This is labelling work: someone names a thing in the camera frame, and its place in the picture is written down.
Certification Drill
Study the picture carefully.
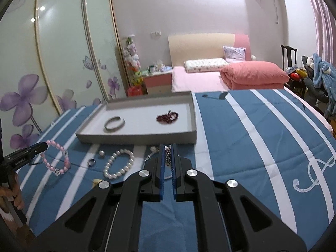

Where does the blue white striped blanket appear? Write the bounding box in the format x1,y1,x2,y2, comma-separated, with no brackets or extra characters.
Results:
16,89,336,252

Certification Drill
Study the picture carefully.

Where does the dark red bead bracelet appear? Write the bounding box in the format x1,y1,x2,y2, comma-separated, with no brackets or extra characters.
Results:
156,111,179,124

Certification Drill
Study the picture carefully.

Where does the silver bangle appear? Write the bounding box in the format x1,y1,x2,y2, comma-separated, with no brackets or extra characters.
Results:
104,116,125,133

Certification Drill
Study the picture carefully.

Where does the silver pearl pendant necklace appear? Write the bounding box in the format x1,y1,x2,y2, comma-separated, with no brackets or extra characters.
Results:
145,144,174,168

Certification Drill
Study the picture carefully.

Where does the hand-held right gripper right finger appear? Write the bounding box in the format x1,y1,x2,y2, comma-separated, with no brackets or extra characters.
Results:
171,145,308,252

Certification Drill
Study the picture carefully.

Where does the blue plush garment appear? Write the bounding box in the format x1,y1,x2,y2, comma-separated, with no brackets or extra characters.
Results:
311,53,336,104

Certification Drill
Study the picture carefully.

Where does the white pearl bracelet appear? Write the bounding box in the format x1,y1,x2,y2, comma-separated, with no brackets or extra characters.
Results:
103,149,135,180

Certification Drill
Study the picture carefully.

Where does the beige pink bed headboard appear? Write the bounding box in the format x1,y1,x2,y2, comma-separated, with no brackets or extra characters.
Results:
168,33,250,68

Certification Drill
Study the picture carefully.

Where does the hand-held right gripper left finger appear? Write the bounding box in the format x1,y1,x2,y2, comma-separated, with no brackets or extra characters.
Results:
31,144,166,252

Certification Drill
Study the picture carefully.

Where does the flower print sliding wardrobe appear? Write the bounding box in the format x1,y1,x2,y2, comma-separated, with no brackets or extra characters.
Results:
0,0,130,147

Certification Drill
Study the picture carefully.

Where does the clutter of bottles and tissues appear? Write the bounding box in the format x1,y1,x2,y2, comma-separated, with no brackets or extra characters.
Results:
148,60,173,74

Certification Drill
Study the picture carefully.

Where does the plush toy column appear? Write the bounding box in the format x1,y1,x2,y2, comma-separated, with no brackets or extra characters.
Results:
123,35,143,95

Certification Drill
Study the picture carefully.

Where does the white patterned pillow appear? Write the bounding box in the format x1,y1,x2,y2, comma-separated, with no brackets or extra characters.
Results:
184,57,229,73

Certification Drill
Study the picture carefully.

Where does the pink curtain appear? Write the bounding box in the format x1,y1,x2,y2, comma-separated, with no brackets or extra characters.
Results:
302,0,336,66

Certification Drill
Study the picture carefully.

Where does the person's left hand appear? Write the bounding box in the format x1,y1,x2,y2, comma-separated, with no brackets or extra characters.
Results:
0,175,25,211

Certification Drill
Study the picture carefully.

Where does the folded pink quilt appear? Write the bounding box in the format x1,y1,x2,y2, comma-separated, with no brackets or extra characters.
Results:
219,61,290,90

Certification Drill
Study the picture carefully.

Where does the dark wooden chair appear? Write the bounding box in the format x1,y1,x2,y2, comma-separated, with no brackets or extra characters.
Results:
280,44,299,71

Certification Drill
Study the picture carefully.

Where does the grey cardboard tray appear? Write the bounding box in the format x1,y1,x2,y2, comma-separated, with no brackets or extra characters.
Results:
76,91,197,145

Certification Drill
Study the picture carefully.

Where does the pink bead bracelet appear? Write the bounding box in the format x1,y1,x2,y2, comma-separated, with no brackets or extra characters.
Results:
40,140,71,176

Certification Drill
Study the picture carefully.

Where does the red wastebasket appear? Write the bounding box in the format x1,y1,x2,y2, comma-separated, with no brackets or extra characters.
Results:
127,85,144,97

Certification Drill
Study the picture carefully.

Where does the pink bed sheet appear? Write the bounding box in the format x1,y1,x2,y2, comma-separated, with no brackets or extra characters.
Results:
171,66,229,93

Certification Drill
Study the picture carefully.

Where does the purple patterned pillow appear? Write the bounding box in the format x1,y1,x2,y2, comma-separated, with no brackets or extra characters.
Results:
222,46,247,64

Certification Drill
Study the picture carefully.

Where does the pink beige nightstand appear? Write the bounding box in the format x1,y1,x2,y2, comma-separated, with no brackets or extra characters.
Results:
143,70,174,95

